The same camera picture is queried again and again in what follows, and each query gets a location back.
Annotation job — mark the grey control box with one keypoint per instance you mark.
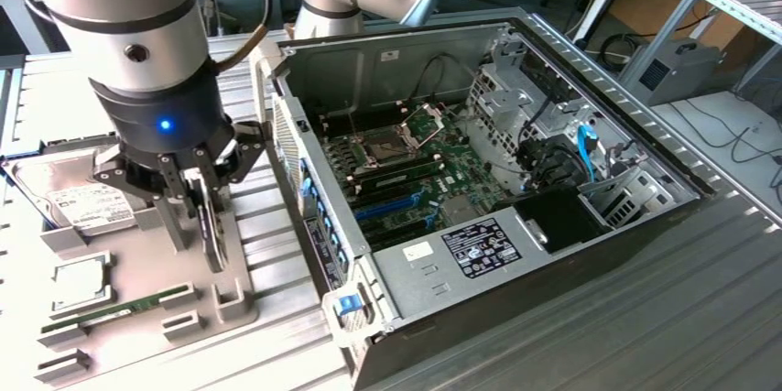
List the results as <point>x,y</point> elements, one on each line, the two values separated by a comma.
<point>679,70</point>

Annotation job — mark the open grey PC case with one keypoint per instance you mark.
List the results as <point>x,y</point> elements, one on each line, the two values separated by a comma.
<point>428,290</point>

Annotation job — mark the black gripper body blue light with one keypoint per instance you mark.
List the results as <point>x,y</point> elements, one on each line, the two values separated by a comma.
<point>165,125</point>

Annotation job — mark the blue expansion slot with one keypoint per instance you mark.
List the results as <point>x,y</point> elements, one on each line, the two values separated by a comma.
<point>385,209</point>

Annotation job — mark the grey parts rack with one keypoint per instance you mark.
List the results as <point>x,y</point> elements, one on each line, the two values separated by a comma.
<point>141,290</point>

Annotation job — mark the CPU socket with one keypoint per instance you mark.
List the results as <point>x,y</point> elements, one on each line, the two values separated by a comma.
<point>384,150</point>

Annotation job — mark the silver hard disk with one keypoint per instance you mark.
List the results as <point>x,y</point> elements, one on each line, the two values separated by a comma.
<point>67,198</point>

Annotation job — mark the metal disk bay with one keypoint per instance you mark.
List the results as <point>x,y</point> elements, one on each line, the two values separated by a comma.
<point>636,194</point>

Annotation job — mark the aluminium frame table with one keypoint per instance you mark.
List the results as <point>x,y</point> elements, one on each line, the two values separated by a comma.
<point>733,2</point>

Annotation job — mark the silver CPU chip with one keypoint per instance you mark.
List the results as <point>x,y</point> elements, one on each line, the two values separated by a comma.
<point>79,283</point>

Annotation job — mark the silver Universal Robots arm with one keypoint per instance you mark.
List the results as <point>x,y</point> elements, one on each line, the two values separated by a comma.
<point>122,20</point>

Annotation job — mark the green motherboard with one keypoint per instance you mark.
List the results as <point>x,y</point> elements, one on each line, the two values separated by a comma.
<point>453,176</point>

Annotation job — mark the green RAM stick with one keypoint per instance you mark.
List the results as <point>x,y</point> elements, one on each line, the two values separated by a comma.
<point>117,311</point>

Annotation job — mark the blue case latch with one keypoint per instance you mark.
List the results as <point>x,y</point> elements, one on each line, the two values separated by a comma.
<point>348,305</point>

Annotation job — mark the metal socket cover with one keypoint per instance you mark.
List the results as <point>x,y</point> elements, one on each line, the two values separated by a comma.
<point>428,123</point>

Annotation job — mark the grey power supply with label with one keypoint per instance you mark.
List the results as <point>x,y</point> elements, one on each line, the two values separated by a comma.
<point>453,272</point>

